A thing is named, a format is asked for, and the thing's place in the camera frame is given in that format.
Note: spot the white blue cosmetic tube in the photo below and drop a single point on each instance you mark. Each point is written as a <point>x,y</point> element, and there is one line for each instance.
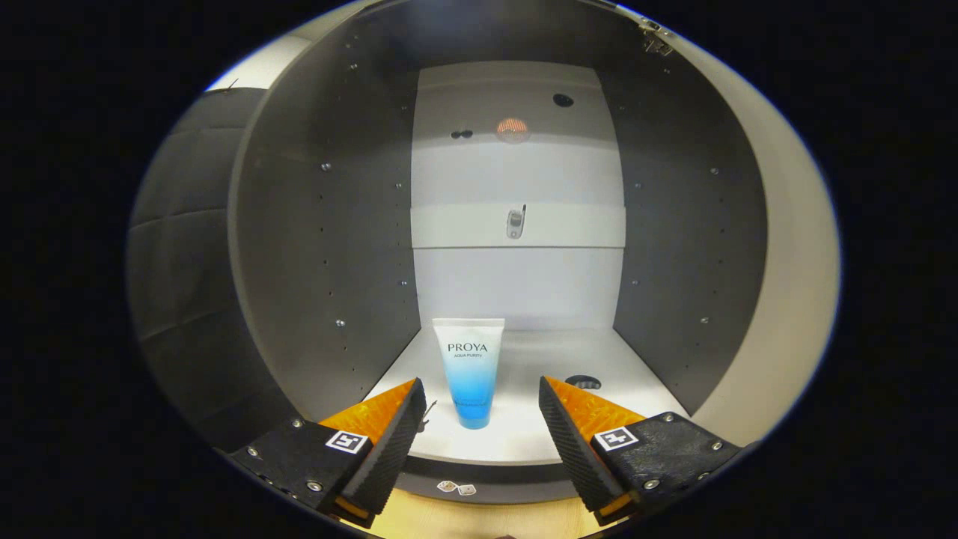
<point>469,374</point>

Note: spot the dark grey cabinet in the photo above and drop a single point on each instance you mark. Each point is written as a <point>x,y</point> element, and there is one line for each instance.
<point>322,224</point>

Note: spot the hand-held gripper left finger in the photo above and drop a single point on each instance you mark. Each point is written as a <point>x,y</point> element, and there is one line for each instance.
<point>393,457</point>

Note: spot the black backdrop cloth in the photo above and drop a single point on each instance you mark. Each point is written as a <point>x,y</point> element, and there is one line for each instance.
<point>187,262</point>

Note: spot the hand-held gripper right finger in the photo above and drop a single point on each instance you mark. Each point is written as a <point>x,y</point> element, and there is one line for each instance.
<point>576,457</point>

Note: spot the metal door hinge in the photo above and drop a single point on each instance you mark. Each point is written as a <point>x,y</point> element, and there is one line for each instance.
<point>657,41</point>

